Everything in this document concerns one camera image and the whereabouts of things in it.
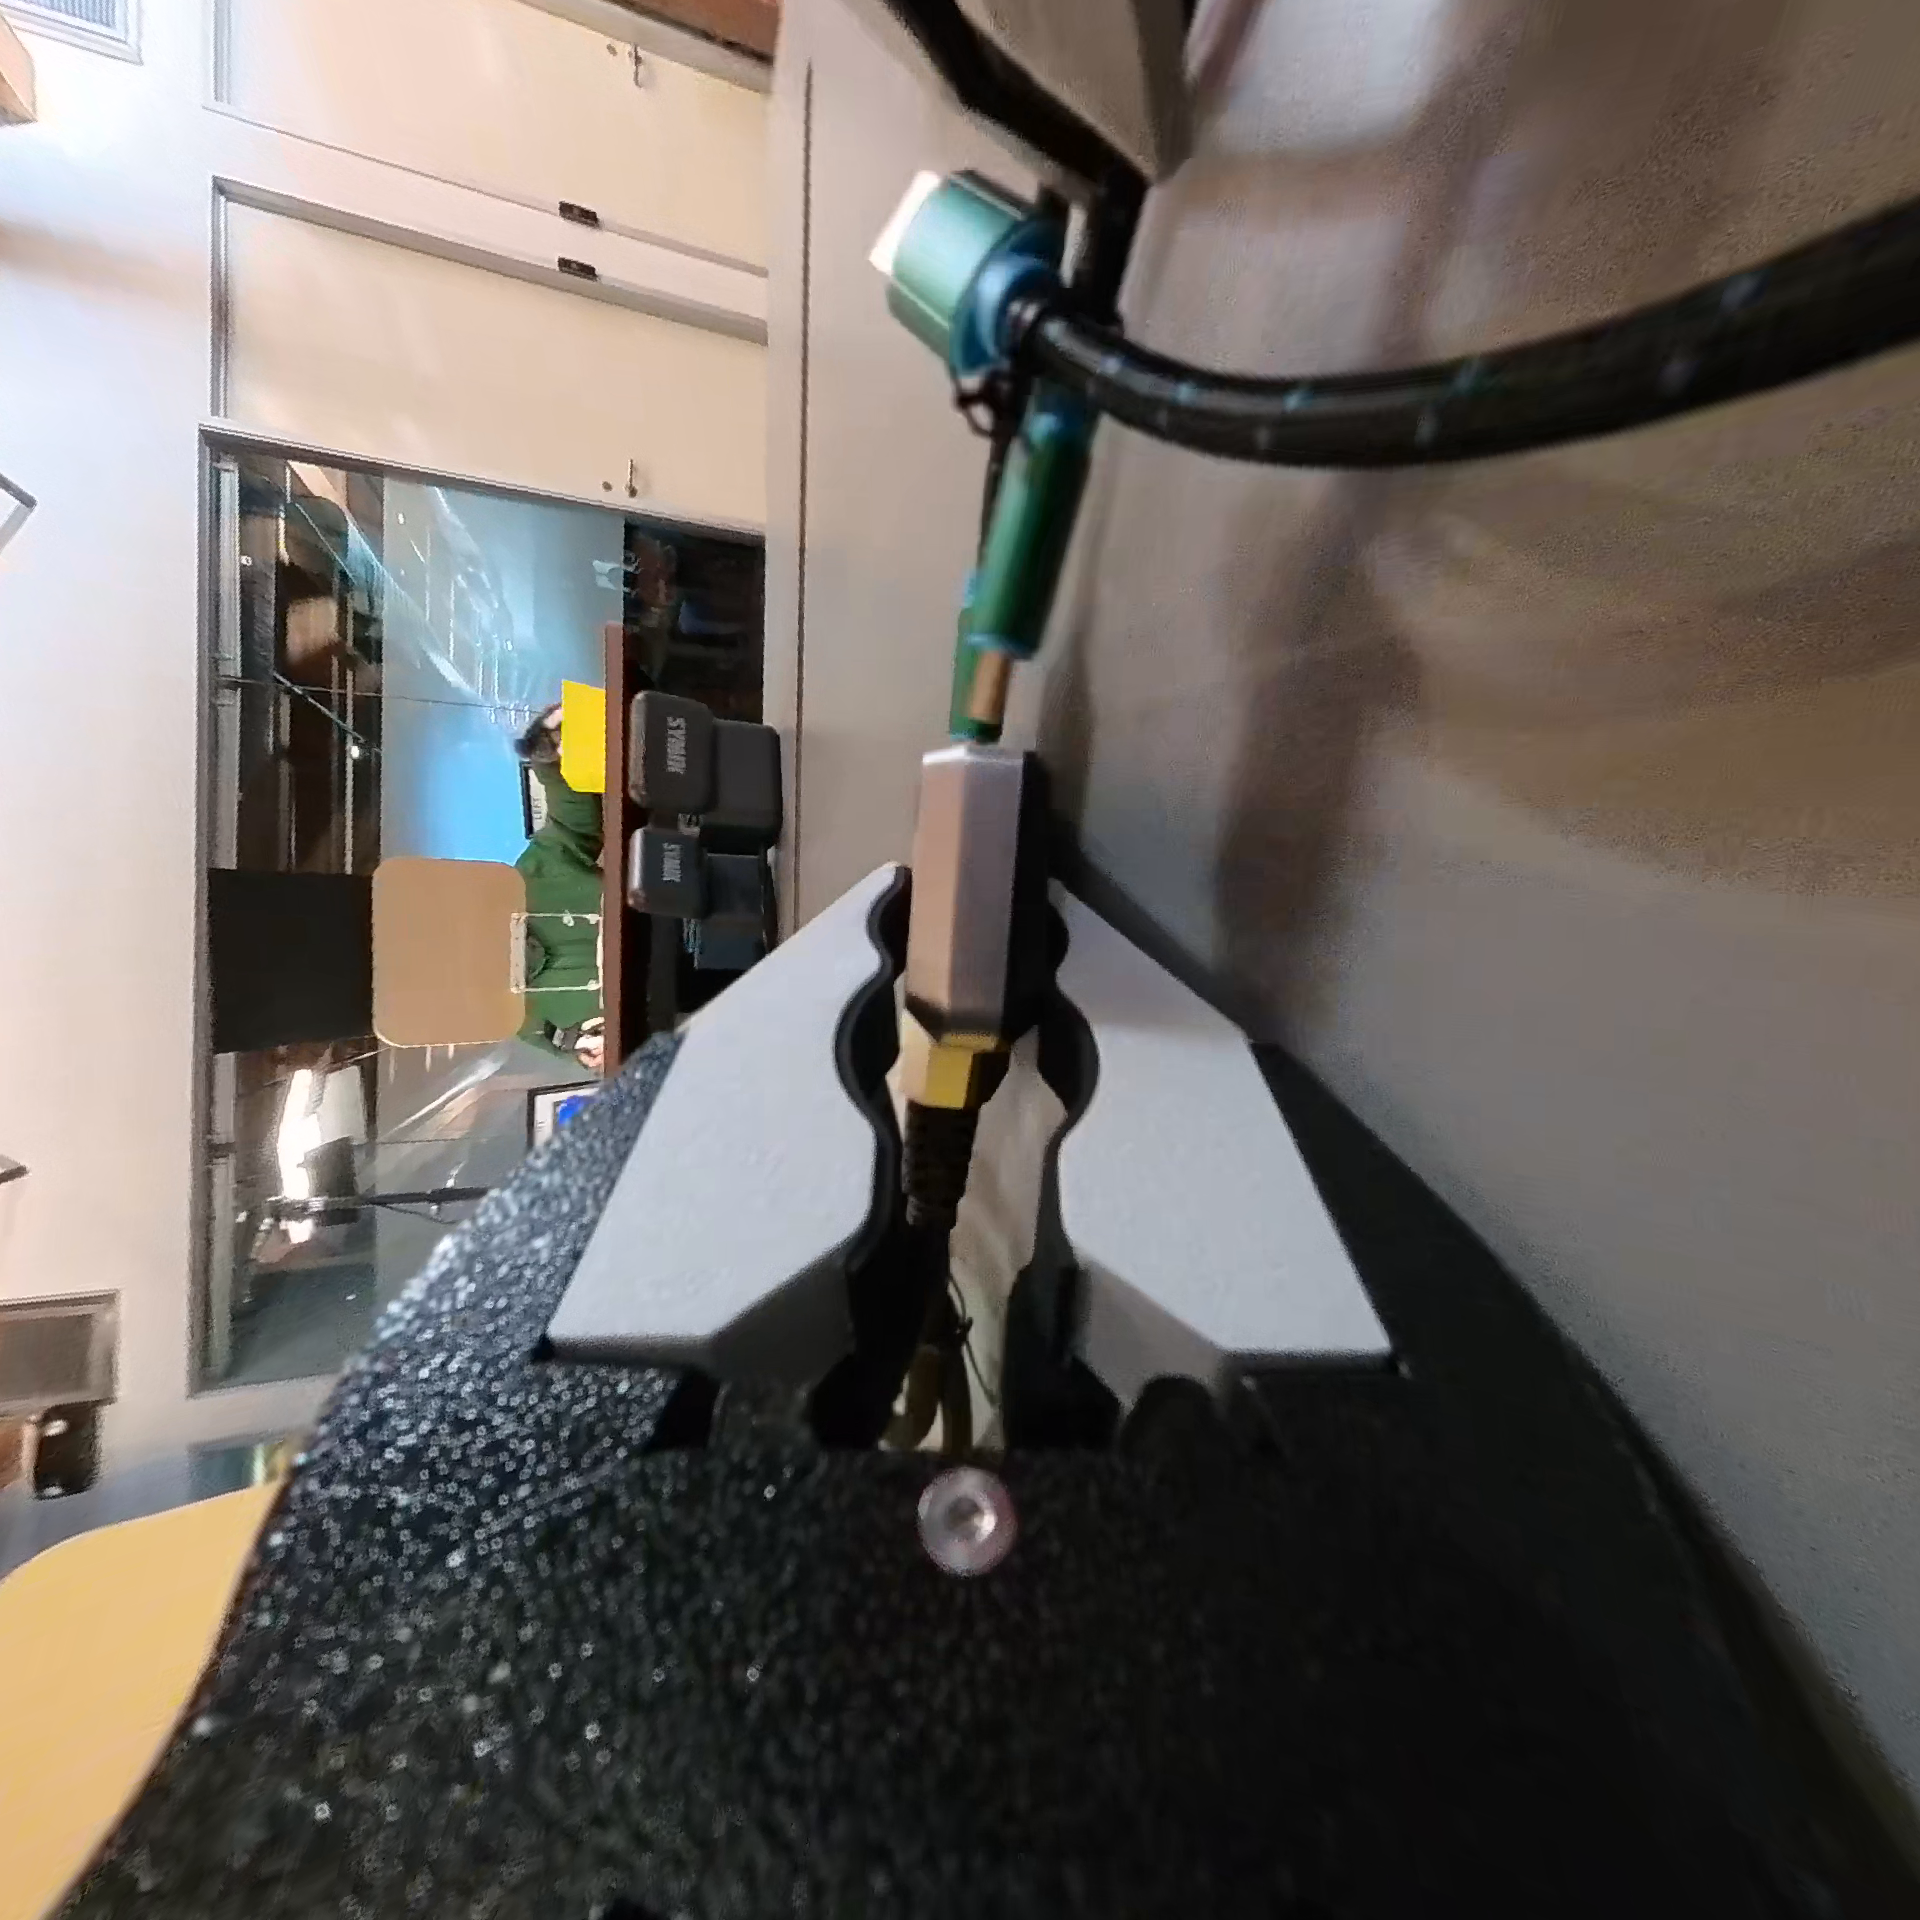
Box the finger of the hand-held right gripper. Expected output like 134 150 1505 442
885 0 1202 197

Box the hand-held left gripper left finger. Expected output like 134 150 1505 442
547 864 940 1445

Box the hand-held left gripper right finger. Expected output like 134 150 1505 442
1003 882 1398 1445

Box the silver adapter hub with cable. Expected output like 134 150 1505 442
893 742 1056 1450

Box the black braided green-plug hdmi cable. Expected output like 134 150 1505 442
871 167 1920 744

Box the grey desk with brown edge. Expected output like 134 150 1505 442
601 621 633 1068

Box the small tan board on stand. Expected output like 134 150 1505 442
371 858 531 1050

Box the glass partition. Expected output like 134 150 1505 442
192 423 771 1397

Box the black screen panel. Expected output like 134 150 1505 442
211 869 378 1056

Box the white door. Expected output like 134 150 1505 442
211 0 775 288
211 176 775 527

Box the large wooden board on stand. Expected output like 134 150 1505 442
0 1476 302 1920

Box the wall vent grille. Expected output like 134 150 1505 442
0 1285 122 1404
0 0 145 65

